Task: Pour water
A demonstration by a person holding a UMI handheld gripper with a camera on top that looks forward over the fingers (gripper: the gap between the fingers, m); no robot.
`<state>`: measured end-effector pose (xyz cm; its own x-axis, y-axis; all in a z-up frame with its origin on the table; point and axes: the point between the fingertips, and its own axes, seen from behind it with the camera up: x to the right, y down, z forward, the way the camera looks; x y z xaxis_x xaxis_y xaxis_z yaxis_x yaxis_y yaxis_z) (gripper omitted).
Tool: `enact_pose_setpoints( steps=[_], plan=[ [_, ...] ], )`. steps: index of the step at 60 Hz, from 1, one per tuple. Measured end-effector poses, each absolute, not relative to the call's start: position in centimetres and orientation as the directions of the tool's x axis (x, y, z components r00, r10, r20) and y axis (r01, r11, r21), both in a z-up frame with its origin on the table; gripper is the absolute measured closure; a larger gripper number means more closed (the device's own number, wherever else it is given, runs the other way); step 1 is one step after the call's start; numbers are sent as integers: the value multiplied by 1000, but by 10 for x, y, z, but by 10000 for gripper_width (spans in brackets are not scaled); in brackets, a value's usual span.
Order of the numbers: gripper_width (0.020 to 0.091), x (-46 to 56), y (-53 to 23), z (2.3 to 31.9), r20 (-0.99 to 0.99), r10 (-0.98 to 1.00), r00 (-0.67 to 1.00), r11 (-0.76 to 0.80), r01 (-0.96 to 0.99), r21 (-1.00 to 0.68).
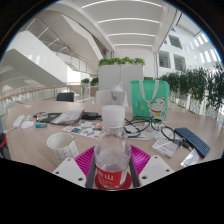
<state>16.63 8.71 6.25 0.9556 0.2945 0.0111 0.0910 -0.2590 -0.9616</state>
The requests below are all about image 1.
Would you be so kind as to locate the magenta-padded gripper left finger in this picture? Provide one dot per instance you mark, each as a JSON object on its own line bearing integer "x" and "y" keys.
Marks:
{"x": 70, "y": 171}

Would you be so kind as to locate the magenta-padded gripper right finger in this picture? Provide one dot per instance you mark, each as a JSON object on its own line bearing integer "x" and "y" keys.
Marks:
{"x": 156, "y": 169}

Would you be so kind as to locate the clear red-labelled water bottle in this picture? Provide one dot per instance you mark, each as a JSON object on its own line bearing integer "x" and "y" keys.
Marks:
{"x": 112, "y": 150}

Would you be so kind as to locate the white grid-pattern mug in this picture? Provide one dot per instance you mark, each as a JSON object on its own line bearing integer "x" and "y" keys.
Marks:
{"x": 63, "y": 151}

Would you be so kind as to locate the white printed card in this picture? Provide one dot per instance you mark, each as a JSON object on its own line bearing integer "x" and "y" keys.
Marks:
{"x": 165, "y": 148}

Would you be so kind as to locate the clear plastic packet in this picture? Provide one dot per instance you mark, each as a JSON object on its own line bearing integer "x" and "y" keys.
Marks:
{"x": 190, "y": 158}

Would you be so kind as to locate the colourful sticker sheet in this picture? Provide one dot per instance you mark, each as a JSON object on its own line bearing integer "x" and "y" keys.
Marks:
{"x": 83, "y": 128}

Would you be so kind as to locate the dark blue keyboard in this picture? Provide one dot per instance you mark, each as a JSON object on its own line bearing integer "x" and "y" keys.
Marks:
{"x": 193, "y": 141}

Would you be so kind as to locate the small teal marker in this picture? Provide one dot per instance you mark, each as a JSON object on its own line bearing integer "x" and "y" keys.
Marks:
{"x": 41, "y": 125}

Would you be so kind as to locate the black notebook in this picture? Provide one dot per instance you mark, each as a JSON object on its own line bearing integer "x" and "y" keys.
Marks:
{"x": 50, "y": 117}

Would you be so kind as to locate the black power adapter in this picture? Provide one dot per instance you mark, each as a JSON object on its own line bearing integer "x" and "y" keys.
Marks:
{"x": 91, "y": 116}

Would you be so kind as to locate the white computer mouse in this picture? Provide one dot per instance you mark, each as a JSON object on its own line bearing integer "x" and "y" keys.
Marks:
{"x": 27, "y": 125}

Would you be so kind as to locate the green cat-print tote bag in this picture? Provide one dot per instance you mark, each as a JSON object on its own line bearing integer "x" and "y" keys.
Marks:
{"x": 148, "y": 98}

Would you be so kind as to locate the white power strip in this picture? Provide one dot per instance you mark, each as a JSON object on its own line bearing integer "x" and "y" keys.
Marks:
{"x": 18, "y": 121}

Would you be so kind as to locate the black office chair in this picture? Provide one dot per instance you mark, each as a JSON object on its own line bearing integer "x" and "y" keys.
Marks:
{"x": 65, "y": 97}

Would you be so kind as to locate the white chair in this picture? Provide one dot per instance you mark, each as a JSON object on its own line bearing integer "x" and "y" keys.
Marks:
{"x": 102, "y": 97}

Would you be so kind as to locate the clear white-lidded shaker bottle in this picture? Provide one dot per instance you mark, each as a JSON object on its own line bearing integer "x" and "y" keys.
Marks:
{"x": 117, "y": 96}

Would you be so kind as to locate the glass balustrade with wooden handrail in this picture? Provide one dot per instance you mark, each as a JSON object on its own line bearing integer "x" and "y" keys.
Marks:
{"x": 36, "y": 91}

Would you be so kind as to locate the row of green potted plants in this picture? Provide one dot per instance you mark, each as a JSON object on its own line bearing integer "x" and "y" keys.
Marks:
{"x": 196, "y": 86}

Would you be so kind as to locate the small potted plants by railing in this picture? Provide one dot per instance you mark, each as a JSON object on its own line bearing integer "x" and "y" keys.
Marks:
{"x": 90, "y": 81}

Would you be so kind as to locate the white cabinet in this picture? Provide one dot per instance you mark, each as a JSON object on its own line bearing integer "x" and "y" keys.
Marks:
{"x": 116, "y": 78}

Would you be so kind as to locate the green plants atop cabinet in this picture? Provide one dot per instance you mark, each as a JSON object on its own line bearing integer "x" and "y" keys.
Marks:
{"x": 121, "y": 61}

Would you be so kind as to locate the ceiling light strips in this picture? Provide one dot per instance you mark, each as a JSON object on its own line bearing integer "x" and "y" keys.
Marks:
{"x": 128, "y": 20}

